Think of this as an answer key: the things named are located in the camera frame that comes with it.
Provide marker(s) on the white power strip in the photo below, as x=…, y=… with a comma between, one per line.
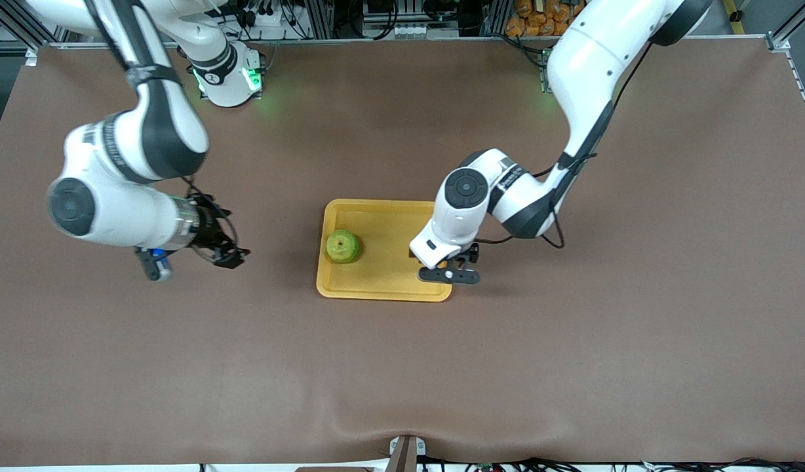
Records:
x=271, y=16

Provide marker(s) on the aluminium table edge rail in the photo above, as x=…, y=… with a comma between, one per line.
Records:
x=402, y=40

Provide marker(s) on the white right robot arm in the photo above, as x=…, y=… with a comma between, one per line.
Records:
x=120, y=216

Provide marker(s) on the brown table mat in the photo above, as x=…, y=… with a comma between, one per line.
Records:
x=402, y=367

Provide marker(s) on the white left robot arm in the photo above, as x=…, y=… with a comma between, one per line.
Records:
x=592, y=59

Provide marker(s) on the metal camera bracket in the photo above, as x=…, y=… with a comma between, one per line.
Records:
x=406, y=452

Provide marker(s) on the yellow plastic tray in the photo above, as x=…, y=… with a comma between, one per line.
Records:
x=383, y=262

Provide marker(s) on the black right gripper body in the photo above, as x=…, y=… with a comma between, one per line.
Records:
x=210, y=227

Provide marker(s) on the white terminal block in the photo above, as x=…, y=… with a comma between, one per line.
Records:
x=422, y=31

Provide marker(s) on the bag of orange snacks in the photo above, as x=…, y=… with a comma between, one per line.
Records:
x=527, y=23

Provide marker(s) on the green apple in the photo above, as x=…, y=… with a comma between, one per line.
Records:
x=343, y=247

